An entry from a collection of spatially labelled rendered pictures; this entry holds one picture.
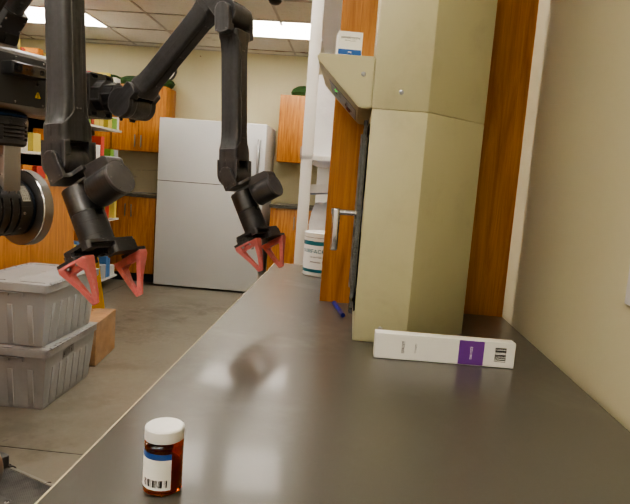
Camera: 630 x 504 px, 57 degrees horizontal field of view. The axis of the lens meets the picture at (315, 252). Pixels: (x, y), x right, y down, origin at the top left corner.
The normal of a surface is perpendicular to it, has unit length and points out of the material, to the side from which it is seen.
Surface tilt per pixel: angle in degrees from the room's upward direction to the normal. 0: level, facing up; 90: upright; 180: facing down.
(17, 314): 95
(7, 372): 96
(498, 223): 90
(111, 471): 0
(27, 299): 95
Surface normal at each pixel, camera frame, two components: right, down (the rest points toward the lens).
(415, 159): -0.07, 0.11
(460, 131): 0.66, 0.15
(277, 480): 0.07, -0.99
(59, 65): -0.40, 0.08
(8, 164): 0.89, 0.12
